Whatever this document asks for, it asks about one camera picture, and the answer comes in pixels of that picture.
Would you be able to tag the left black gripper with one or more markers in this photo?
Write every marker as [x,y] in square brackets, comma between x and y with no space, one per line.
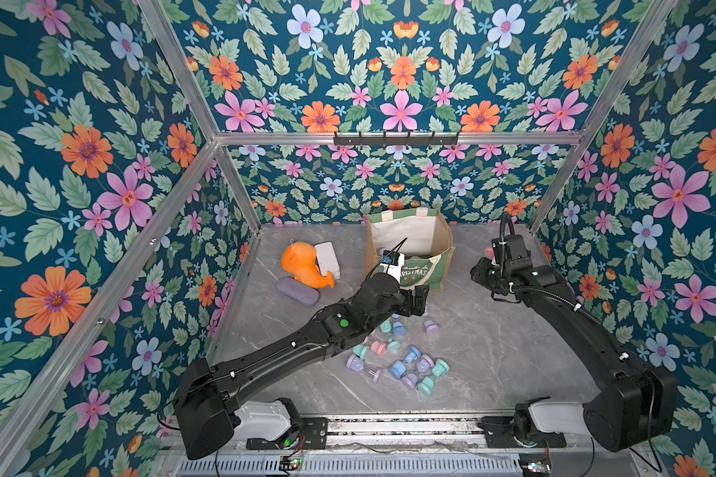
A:
[417,302]

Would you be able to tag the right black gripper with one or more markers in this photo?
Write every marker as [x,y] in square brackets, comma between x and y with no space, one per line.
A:
[485,277]

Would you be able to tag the green canvas Christmas bag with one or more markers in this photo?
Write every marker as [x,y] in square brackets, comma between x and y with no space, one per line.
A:
[428,246]

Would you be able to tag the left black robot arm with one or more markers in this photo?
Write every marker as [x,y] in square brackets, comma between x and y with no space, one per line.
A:
[214,403]

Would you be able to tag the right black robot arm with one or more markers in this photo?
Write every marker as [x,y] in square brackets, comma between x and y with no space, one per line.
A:
[636,400]

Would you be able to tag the blue hourglass bottom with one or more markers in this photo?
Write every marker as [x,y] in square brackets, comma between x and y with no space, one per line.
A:
[398,370]

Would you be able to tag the green hourglass bottom right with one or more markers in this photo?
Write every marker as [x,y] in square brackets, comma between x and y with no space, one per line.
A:
[428,383]

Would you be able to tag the white rectangular box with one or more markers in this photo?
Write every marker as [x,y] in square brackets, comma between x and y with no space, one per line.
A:
[327,261]

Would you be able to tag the orange whale toy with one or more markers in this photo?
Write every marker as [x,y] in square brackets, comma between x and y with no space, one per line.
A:
[299,260]

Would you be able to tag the purple oval case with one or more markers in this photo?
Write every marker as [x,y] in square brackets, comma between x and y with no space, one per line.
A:
[298,291]

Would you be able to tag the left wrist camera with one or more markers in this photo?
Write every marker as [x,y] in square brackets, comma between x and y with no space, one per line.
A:
[393,265]

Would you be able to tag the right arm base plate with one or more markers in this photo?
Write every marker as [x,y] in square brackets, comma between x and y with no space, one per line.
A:
[500,432]

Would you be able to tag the black hook rail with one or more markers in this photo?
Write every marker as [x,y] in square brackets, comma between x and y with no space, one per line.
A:
[413,139]

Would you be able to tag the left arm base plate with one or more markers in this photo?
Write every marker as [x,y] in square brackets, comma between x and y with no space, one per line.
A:
[310,434]

